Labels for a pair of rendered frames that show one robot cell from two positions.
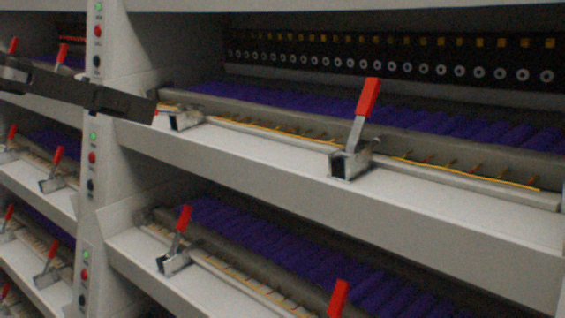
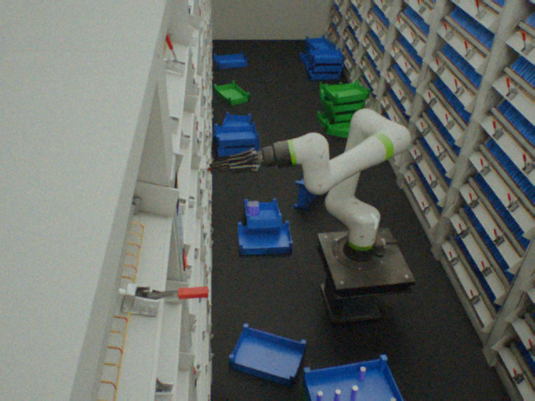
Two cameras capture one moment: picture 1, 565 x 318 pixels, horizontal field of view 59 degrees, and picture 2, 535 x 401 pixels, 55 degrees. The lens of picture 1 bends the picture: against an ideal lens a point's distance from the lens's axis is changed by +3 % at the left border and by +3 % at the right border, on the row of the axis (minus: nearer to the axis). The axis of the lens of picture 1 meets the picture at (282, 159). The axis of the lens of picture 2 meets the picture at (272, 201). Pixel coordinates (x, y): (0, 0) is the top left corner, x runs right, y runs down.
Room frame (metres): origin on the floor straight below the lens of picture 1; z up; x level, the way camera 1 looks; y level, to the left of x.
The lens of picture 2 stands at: (1.64, 1.30, 1.98)
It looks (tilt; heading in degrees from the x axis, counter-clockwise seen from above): 37 degrees down; 218
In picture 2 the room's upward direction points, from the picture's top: 2 degrees clockwise
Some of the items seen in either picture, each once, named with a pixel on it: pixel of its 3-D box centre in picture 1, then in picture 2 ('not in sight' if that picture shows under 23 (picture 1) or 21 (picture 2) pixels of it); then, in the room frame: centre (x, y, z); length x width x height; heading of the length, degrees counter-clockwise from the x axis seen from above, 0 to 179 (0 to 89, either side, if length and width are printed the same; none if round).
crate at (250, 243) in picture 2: not in sight; (264, 237); (-0.08, -0.11, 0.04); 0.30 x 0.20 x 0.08; 135
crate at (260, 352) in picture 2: not in sight; (267, 354); (0.52, 0.42, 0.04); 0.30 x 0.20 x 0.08; 112
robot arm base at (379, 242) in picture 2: not in sight; (370, 246); (-0.06, 0.56, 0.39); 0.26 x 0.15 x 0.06; 138
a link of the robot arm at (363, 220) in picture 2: not in sight; (361, 225); (-0.02, 0.51, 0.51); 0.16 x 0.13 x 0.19; 79
